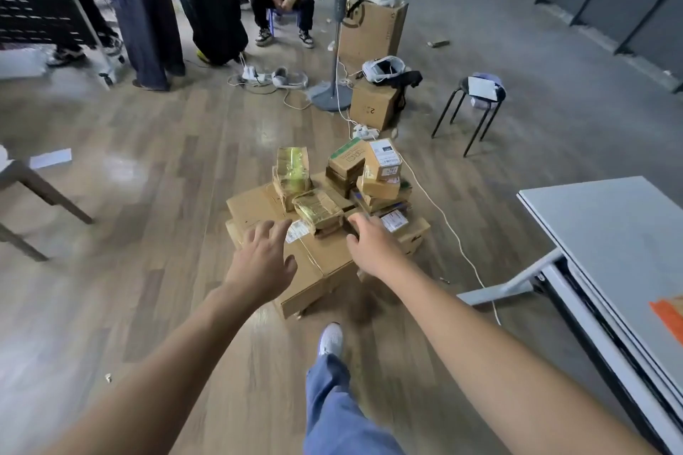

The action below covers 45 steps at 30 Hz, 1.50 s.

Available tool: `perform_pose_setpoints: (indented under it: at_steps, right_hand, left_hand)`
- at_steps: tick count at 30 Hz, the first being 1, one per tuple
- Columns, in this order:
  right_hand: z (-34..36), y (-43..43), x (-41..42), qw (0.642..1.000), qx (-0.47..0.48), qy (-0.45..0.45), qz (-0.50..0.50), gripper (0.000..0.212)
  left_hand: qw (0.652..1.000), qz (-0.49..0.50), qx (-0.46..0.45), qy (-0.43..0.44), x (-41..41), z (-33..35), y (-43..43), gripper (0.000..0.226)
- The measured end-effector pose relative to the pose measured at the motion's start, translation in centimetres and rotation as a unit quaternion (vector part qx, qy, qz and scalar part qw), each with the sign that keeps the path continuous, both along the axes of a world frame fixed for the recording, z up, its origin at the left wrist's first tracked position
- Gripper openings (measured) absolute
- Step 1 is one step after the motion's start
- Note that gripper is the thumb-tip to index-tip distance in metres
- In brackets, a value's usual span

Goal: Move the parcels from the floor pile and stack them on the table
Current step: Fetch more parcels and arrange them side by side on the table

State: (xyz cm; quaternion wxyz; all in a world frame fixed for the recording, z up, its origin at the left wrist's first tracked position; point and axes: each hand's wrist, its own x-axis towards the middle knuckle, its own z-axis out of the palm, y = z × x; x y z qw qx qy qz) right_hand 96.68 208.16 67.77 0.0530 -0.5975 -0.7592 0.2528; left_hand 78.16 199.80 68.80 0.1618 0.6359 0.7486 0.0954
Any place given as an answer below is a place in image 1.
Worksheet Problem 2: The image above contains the blue plastic chair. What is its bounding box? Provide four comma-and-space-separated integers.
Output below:
266, 9, 300, 37

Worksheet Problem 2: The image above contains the white paper sheet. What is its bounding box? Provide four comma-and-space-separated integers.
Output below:
467, 75, 501, 101

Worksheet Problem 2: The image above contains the black plastic lattice crate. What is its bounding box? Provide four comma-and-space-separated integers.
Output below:
0, 0, 100, 48

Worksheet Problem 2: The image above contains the black round stool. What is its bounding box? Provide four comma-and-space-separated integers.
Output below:
430, 75, 507, 158

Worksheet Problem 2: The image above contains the person's right hand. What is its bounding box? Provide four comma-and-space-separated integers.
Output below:
345, 213, 423, 282

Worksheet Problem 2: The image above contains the white table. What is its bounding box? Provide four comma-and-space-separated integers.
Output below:
457, 176, 683, 455

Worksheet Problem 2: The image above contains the plain square cardboard box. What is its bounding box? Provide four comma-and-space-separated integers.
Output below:
349, 81, 404, 132

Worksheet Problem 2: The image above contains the pile of cardboard boxes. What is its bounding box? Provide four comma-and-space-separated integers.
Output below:
225, 137, 432, 320

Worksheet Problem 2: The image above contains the brown plastic chair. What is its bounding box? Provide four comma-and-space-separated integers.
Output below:
0, 145, 95, 262

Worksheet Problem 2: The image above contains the person's left hand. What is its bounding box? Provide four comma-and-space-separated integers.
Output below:
223, 220, 299, 306

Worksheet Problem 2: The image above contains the person's left forearm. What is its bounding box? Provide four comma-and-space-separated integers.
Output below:
45, 287, 260, 455

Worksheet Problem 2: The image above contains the white plastic bag with device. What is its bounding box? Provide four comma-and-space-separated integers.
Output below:
362, 55, 408, 83

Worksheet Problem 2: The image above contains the orange perforated plastic mat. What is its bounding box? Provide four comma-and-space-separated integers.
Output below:
649, 297, 683, 346

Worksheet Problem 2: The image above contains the white paper slip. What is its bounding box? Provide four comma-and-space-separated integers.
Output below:
29, 148, 73, 171

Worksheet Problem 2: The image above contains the person's right forearm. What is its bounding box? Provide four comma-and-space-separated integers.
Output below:
383, 267, 657, 455

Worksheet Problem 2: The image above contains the person's white right shoe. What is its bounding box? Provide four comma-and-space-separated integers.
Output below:
318, 323, 344, 360

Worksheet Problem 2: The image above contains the lilac paper folder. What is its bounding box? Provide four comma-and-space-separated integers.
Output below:
469, 72, 502, 110

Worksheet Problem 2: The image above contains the white sneaker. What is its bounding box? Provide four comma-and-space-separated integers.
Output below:
270, 68, 309, 90

